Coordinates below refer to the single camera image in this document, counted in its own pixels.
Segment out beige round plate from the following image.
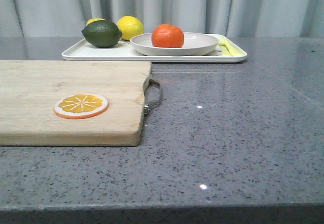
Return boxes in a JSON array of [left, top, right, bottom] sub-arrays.
[[130, 32, 219, 56]]

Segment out orange mandarin fruit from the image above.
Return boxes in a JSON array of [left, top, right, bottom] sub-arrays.
[[151, 24, 184, 48]]

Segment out white bear-print tray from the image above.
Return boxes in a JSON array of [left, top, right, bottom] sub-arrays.
[[61, 34, 248, 63]]

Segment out orange slice toy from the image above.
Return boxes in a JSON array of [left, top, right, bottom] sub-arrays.
[[53, 93, 109, 119]]

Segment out yellow plastic fork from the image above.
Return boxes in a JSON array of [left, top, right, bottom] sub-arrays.
[[218, 37, 233, 57]]

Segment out yellow lemon right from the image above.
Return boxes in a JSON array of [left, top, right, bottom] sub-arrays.
[[117, 16, 144, 41]]

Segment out yellow lemon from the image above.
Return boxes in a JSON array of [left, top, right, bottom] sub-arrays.
[[86, 18, 105, 26], [117, 16, 144, 41]]

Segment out yellow plastic spoon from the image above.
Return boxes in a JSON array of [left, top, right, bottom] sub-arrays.
[[222, 37, 246, 56]]

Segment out green lime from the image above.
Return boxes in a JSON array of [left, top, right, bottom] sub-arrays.
[[82, 20, 122, 48]]

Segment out yellow lemon left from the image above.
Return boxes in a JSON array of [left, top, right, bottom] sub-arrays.
[[86, 18, 105, 26]]

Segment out wooden cutting board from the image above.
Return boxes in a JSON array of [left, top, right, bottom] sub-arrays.
[[1, 60, 151, 146]]

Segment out grey curtain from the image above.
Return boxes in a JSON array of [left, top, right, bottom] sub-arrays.
[[1, 0, 323, 37]]

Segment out metal cutting board handle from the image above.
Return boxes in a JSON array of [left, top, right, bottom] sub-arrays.
[[143, 77, 162, 116]]

